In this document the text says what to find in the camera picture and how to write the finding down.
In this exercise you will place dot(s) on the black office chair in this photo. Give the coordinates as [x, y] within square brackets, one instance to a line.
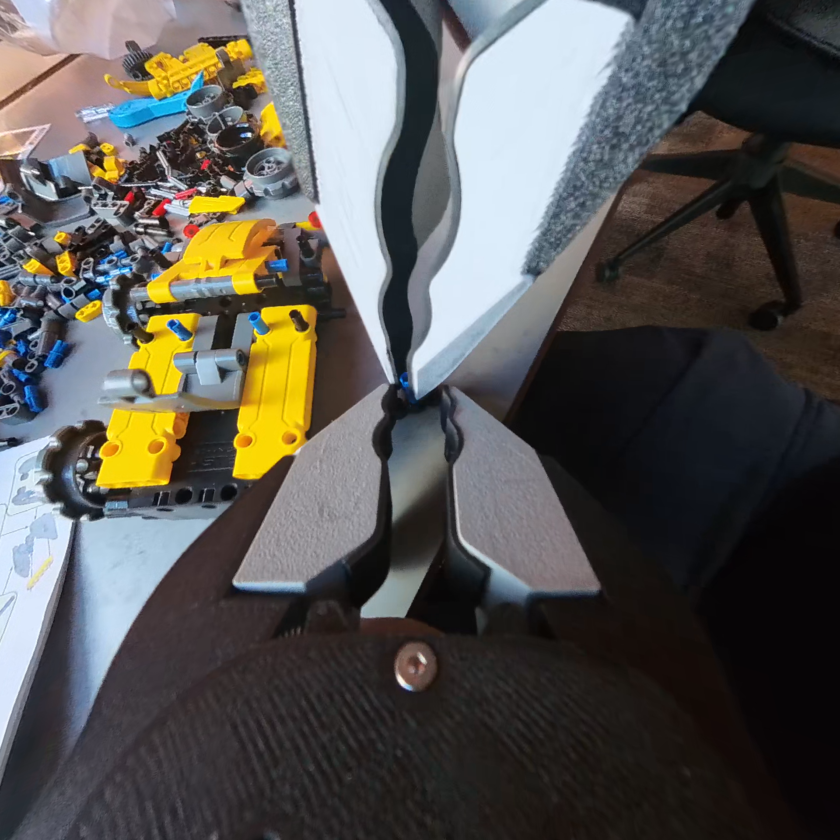
[768, 171]

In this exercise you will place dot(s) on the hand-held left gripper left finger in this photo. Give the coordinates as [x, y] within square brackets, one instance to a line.
[322, 512]

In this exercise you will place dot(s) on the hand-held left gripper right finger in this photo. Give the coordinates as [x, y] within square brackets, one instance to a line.
[519, 519]

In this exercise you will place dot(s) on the clear plastic bags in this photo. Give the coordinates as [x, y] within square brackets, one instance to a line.
[66, 20]

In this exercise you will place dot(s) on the grey desk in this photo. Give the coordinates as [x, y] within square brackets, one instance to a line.
[145, 578]

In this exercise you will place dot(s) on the blue brick pin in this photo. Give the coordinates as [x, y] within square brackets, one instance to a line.
[406, 383]

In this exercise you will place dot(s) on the pile of loose toy bricks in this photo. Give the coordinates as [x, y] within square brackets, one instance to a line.
[79, 250]

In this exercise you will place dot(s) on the light blue curved brick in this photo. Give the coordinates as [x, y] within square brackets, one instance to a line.
[145, 112]

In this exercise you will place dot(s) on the black brick connector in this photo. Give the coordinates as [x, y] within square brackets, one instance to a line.
[423, 402]

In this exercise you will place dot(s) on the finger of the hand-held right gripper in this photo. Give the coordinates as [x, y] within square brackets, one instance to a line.
[512, 158]
[348, 131]

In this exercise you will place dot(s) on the yellow toy brick vehicle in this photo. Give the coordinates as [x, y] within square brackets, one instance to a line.
[269, 394]

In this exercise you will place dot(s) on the building instruction booklet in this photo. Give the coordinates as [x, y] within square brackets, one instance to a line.
[26, 565]

